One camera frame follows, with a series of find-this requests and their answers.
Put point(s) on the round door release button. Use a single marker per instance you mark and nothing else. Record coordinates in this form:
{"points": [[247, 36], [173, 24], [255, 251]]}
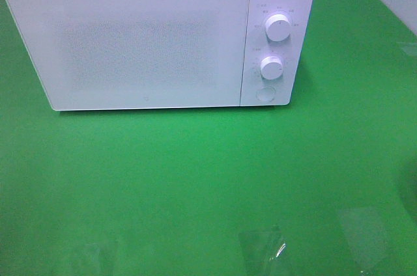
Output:
{"points": [[266, 94]]}

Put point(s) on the clear tape patch centre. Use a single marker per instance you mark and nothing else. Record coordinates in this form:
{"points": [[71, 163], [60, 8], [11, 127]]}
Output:
{"points": [[264, 252]]}

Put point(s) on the white microwave door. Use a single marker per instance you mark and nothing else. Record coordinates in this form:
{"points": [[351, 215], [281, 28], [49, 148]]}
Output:
{"points": [[131, 54]]}

